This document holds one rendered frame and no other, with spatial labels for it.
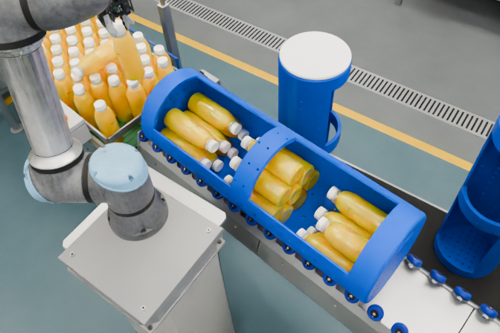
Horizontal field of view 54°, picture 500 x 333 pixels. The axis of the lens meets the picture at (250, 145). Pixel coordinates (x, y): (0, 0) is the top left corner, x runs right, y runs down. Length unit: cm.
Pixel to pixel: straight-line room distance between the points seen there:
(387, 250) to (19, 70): 88
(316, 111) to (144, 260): 101
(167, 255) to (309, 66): 97
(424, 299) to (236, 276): 121
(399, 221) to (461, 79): 236
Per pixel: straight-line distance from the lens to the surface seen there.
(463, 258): 252
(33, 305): 271
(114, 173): 108
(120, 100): 185
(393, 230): 124
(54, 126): 108
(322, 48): 195
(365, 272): 124
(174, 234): 123
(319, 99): 190
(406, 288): 152
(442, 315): 152
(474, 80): 355
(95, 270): 124
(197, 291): 150
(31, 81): 102
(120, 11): 150
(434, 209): 262
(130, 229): 121
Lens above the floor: 229
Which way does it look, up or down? 51 degrees down
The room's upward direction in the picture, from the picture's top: 4 degrees counter-clockwise
